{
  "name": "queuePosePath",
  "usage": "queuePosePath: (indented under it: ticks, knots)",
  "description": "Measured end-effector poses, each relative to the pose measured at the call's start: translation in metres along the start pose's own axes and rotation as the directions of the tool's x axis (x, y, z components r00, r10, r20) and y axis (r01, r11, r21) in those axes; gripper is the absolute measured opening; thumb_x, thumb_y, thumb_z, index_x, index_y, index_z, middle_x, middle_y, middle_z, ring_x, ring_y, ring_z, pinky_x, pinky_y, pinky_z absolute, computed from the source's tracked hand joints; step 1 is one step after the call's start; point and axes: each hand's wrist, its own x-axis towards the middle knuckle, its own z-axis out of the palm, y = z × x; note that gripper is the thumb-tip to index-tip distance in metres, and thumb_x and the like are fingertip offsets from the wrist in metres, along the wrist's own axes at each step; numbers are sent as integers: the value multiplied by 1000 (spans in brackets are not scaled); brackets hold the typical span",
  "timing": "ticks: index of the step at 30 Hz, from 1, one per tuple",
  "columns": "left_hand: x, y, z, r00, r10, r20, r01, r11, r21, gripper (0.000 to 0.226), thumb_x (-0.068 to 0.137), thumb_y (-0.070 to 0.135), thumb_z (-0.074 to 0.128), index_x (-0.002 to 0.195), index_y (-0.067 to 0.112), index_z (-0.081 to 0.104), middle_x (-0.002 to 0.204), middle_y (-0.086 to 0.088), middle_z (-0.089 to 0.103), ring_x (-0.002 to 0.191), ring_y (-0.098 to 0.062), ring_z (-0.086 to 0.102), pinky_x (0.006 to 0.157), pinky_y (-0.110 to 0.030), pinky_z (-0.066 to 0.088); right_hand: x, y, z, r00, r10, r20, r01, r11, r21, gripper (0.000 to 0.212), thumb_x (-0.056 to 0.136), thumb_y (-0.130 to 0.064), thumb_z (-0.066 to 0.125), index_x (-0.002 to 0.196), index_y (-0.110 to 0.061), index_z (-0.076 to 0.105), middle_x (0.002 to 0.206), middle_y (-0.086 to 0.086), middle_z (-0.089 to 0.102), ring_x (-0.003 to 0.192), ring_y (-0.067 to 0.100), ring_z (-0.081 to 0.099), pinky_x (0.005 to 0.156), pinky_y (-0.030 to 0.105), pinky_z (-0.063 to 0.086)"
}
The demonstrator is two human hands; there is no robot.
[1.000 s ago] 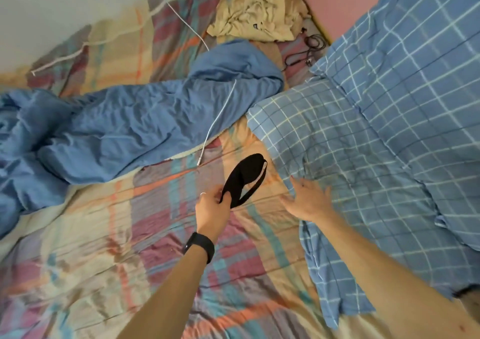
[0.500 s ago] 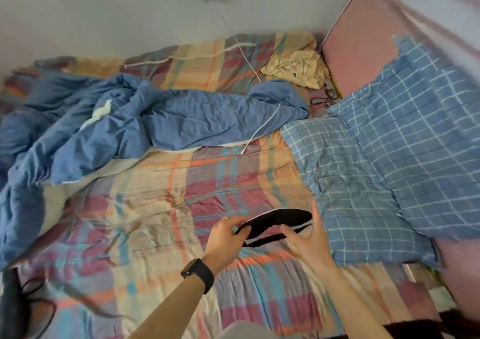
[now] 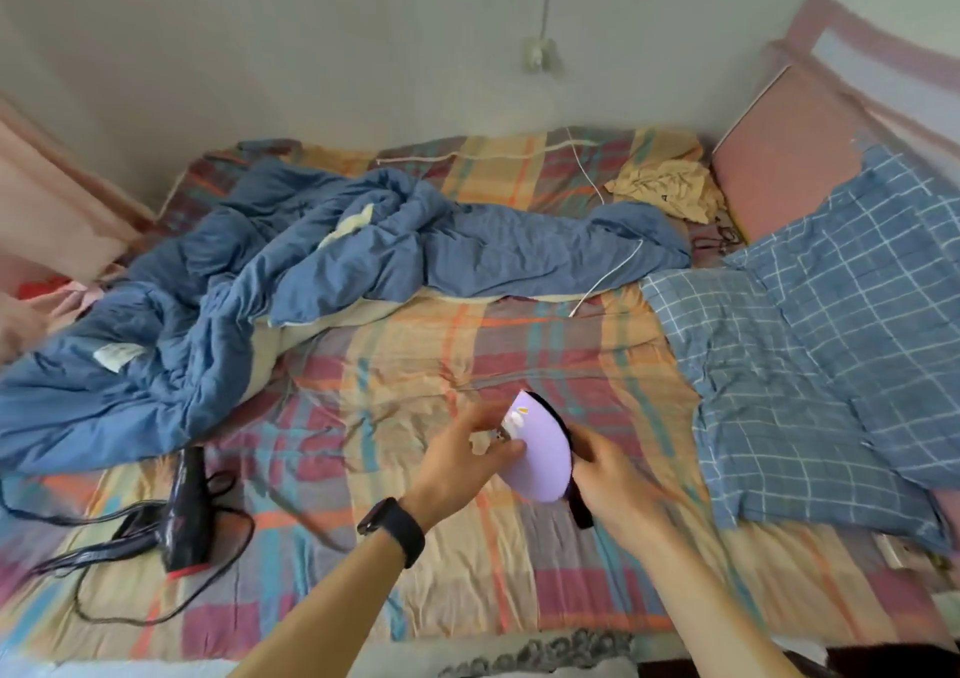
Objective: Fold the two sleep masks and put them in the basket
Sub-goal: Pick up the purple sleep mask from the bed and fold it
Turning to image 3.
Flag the pink footboard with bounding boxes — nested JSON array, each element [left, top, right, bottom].
[[0, 96, 155, 296]]

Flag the black eyeglasses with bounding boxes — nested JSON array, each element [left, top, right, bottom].
[[688, 223, 745, 255]]

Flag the white wall socket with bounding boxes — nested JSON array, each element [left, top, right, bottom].
[[522, 36, 562, 75]]

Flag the black smartwatch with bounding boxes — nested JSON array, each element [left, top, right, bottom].
[[356, 497, 427, 570]]

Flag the black hair dryer cable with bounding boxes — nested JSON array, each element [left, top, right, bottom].
[[0, 467, 258, 628]]

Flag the pink bed headboard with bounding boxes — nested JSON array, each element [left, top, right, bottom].
[[710, 0, 960, 244]]

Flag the person's left hand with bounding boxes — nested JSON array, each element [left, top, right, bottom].
[[401, 399, 526, 533]]

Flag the thin white charging cable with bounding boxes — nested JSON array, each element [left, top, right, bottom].
[[560, 126, 648, 319]]

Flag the flat blue checked pillow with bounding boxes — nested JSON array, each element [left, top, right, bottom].
[[641, 264, 950, 551]]

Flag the blue quilt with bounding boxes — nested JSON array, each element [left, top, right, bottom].
[[0, 157, 693, 476]]

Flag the person's right forearm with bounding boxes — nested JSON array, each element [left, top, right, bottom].
[[633, 508, 808, 678]]

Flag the person's right hand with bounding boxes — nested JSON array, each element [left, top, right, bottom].
[[567, 422, 676, 551]]

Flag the crumpled yellow cloth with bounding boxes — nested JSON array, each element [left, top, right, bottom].
[[603, 158, 725, 225]]

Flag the person's left forearm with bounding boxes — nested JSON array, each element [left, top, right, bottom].
[[228, 527, 406, 678]]

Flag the purple eye mask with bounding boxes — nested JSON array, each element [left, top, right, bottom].
[[494, 390, 595, 530]]

